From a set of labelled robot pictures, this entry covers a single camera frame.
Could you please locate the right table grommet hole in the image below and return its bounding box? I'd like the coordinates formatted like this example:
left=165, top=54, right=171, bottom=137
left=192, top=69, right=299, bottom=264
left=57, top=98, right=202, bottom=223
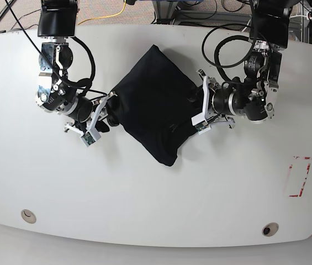
left=262, top=222, right=279, bottom=237

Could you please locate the table grommet hole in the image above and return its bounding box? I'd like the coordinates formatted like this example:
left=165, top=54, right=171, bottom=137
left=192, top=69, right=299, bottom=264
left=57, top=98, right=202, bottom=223
left=262, top=222, right=279, bottom=237
left=21, top=209, right=36, bottom=224

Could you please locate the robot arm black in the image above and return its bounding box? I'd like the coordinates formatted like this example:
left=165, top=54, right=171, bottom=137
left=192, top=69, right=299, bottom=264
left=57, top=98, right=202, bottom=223
left=35, top=1, right=116, bottom=146
left=192, top=1, right=297, bottom=134

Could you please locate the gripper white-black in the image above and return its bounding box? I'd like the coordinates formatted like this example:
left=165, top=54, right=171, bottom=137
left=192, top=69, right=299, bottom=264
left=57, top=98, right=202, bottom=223
left=191, top=69, right=235, bottom=135
left=63, top=92, right=119, bottom=146

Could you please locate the black t-shirt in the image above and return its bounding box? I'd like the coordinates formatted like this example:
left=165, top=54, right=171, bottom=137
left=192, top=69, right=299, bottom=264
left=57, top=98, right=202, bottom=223
left=107, top=45, right=203, bottom=167

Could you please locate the yellow cable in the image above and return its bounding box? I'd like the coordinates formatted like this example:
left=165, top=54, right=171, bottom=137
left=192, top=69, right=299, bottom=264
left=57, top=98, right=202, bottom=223
left=77, top=0, right=126, bottom=25

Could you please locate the red tape rectangle marking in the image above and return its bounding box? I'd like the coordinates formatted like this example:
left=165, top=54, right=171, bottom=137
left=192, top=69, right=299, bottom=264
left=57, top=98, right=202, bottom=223
left=285, top=156, right=312, bottom=198

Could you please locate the left table grommet hole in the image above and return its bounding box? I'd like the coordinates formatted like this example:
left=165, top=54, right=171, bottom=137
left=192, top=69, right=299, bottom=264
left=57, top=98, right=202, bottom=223
left=21, top=209, right=36, bottom=224

